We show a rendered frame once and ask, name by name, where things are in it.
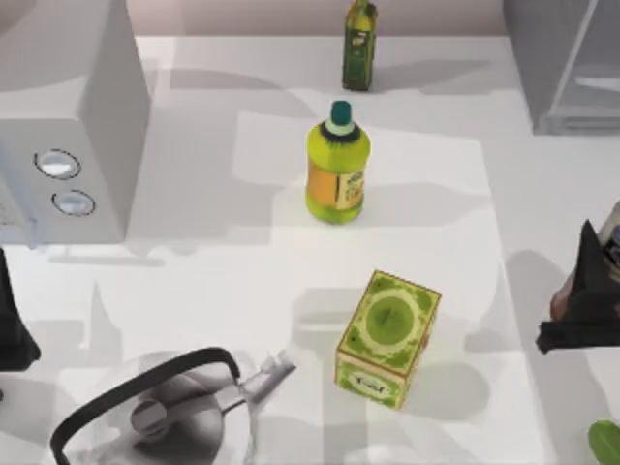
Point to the green plant leaf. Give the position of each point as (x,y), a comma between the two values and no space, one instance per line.
(606,443)

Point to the green patterned tin box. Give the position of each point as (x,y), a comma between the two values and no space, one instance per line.
(387,334)

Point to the yellow-green bottle with teal cap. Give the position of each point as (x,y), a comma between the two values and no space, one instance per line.
(336,169)

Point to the dark green bottle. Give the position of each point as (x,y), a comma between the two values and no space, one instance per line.
(359,53)

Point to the small round microwave knob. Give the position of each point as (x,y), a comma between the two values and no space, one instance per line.
(73,202)

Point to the pale microwave oven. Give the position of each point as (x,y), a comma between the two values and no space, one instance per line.
(97,97)

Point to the large round microwave knob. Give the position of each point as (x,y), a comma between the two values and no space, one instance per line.
(57,164)

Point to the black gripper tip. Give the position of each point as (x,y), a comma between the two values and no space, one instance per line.
(14,334)

